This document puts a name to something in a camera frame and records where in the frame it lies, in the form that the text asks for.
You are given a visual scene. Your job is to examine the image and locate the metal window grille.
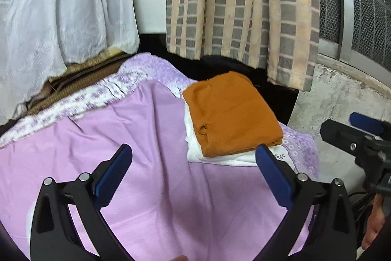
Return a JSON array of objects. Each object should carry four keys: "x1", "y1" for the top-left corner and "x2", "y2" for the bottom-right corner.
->
[{"x1": 312, "y1": 0, "x2": 391, "y2": 66}]

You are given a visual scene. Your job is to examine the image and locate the orange knit cardigan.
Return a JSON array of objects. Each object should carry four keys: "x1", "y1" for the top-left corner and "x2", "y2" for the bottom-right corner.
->
[{"x1": 183, "y1": 71, "x2": 284, "y2": 158}]

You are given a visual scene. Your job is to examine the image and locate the beige grey checked curtain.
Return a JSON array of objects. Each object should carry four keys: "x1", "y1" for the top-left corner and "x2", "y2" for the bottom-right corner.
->
[{"x1": 166, "y1": 0, "x2": 321, "y2": 92}]

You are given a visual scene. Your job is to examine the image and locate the dark cloth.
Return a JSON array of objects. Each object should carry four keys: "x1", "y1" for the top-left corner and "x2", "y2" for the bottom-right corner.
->
[{"x1": 137, "y1": 33, "x2": 301, "y2": 127}]

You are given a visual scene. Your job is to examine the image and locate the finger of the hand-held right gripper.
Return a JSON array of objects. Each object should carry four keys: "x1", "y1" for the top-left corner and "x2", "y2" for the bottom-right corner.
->
[
  {"x1": 349, "y1": 112, "x2": 385, "y2": 136},
  {"x1": 320, "y1": 119, "x2": 367, "y2": 154}
]

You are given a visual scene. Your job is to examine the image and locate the white folded garment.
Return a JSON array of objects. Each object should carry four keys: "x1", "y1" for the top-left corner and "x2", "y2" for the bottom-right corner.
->
[{"x1": 183, "y1": 102, "x2": 260, "y2": 167}]

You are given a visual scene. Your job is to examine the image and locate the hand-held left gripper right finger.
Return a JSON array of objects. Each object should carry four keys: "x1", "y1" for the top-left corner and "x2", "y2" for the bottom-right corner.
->
[{"x1": 255, "y1": 144, "x2": 358, "y2": 261}]

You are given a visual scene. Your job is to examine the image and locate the black cable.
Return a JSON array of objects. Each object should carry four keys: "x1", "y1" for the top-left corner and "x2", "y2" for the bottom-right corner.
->
[{"x1": 348, "y1": 191, "x2": 376, "y2": 219}]

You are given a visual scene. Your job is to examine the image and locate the person's right hand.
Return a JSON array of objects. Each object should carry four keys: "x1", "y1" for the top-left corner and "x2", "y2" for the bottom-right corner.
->
[{"x1": 361, "y1": 194, "x2": 386, "y2": 252}]

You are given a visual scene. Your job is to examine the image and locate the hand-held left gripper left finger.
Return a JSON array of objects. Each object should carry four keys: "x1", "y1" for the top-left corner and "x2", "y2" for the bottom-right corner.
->
[{"x1": 29, "y1": 143, "x2": 135, "y2": 261}]

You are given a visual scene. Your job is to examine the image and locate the white lace cover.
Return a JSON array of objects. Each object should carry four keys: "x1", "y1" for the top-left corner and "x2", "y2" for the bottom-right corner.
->
[{"x1": 0, "y1": 0, "x2": 141, "y2": 127}]

